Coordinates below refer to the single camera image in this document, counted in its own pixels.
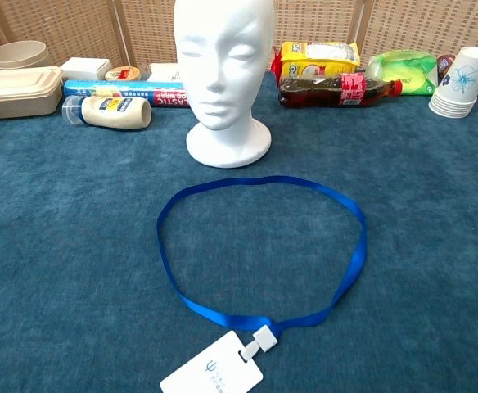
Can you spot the white foam mannequin head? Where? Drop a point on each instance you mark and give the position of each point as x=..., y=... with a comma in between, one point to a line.
x=222, y=61

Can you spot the cola bottle with red label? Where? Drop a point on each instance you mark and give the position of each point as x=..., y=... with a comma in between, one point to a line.
x=325, y=92

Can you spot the white plastic food package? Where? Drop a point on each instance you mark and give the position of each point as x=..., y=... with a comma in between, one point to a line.
x=163, y=73

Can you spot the mayonnaise squeeze bottle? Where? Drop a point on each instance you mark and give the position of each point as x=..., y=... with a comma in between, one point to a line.
x=116, y=112

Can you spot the yellow snack bag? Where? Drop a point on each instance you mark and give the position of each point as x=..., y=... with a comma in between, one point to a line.
x=317, y=57

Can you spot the blue plastic wrap box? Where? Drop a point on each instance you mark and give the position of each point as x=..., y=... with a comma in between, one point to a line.
x=120, y=87

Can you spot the round tin with red label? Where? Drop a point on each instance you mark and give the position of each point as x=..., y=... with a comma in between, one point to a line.
x=122, y=74

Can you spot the teal table cloth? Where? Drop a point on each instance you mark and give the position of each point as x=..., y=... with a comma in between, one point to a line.
x=59, y=245

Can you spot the small white box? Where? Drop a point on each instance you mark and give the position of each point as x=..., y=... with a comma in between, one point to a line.
x=84, y=69

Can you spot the green wet wipes pack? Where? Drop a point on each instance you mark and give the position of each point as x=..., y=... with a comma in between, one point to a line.
x=407, y=73

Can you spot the beige lidded food container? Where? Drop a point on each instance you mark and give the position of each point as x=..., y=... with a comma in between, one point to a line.
x=14, y=94

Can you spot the wicker folding screen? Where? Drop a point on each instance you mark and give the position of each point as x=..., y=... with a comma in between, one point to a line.
x=59, y=24

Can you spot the white paper cup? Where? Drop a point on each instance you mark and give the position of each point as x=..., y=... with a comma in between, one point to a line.
x=462, y=78

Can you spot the beige round bowl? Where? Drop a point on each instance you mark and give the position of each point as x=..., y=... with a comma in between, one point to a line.
x=16, y=53

